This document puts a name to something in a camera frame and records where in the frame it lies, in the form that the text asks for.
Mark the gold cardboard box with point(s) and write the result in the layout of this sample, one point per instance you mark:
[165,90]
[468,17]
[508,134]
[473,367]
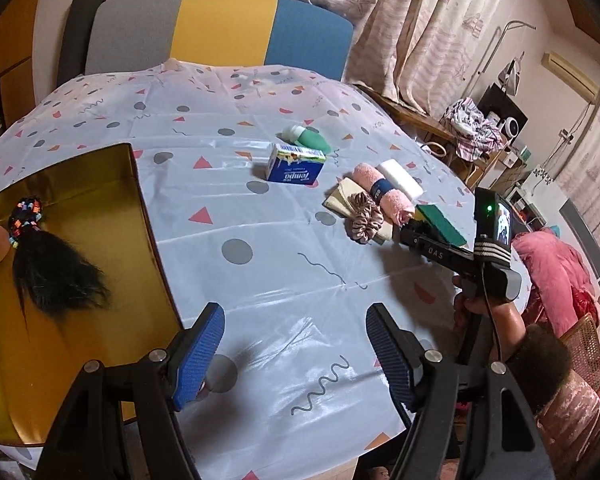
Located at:
[90,340]

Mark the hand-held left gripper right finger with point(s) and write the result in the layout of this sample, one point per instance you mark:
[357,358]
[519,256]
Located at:
[390,360]

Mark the grey yellow blue chair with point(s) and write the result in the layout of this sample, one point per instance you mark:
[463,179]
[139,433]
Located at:
[215,25]

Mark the beige folded cloth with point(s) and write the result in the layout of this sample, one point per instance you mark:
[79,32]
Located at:
[347,197]

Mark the white round camera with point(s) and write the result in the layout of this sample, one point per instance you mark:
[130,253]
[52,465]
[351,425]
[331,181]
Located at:
[511,127]

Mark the patterned plastic tablecloth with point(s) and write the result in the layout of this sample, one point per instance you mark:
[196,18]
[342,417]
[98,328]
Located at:
[280,260]

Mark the green silicone travel bottle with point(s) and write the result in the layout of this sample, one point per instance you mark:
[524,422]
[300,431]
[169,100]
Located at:
[310,138]

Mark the pink rolled towel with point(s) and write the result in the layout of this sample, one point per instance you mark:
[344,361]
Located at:
[382,190]

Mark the person's right hand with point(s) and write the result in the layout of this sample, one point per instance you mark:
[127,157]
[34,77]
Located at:
[510,325]

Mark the blue tissue pack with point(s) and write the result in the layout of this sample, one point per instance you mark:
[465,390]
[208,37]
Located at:
[294,165]

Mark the garment steamer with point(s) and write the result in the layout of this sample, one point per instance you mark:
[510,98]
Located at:
[510,70]

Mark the pink quilt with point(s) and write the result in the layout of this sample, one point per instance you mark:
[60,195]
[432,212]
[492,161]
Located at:
[555,270]

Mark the leopard print scrunchie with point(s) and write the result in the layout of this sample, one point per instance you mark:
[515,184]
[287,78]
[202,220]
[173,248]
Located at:
[364,217]

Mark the wooden side table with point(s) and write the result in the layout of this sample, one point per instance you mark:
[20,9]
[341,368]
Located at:
[420,120]

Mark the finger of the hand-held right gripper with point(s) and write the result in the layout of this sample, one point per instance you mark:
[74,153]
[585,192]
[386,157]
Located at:
[426,230]
[437,252]

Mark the pale patterned curtain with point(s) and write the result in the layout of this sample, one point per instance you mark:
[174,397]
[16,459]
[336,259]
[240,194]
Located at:
[595,160]

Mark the black hairpiece with beaded tie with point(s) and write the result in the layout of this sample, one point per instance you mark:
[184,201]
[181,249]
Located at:
[50,265]

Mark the pile of checked clothes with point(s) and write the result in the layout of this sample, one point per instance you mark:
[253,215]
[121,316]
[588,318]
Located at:
[470,127]

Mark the green scouring sponge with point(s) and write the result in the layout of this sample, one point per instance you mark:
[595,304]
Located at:
[445,220]

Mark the white sponge block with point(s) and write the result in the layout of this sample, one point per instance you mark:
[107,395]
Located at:
[400,174]

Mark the rattan chair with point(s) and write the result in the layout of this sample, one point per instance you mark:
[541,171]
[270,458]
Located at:
[585,350]

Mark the white storage shelf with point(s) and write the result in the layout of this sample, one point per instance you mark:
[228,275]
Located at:
[535,195]

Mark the pink patterned curtain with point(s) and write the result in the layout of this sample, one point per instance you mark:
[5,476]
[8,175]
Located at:
[420,30]

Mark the orange wooden cabinet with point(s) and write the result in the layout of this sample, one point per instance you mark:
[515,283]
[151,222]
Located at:
[5,80]

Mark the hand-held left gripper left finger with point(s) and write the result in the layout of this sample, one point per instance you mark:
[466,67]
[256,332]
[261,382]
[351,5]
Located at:
[200,355]

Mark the white air conditioner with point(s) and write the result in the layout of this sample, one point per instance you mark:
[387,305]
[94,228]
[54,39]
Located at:
[570,75]

